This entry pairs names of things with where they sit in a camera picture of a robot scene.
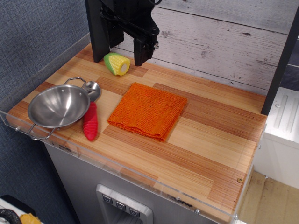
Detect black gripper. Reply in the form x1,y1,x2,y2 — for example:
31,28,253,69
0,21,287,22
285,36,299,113
101,0,160,66

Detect orange cloth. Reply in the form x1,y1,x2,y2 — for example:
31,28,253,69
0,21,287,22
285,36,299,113
107,83,187,142

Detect toy corn cob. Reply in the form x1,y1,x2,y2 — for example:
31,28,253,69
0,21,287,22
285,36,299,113
104,53,130,76

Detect clear acrylic table guard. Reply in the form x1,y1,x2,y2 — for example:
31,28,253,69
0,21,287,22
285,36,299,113
6,45,271,224

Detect grey toy fridge cabinet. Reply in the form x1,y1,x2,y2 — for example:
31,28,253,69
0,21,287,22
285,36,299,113
45,144,213,224

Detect silver dispenser button panel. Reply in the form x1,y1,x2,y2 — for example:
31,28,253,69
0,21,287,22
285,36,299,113
96,184,154,224

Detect white cabinet at right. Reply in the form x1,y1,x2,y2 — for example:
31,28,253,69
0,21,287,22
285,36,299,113
253,87,299,188

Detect black and yellow object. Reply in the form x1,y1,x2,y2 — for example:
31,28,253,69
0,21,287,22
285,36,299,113
0,195,42,224

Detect dark left shelf post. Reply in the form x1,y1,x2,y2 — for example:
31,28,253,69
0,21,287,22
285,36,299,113
85,0,110,63

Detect dark shelf post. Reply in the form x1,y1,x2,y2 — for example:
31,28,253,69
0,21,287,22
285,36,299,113
85,0,110,63
261,8,299,115

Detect red handled metal spoon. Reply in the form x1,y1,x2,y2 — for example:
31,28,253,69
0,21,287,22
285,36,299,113
83,81,101,141

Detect steel bowl with handles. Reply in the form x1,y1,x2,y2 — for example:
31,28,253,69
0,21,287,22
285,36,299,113
27,77,91,140

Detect dark right shelf post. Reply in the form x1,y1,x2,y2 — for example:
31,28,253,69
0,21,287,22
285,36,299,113
261,8,299,115

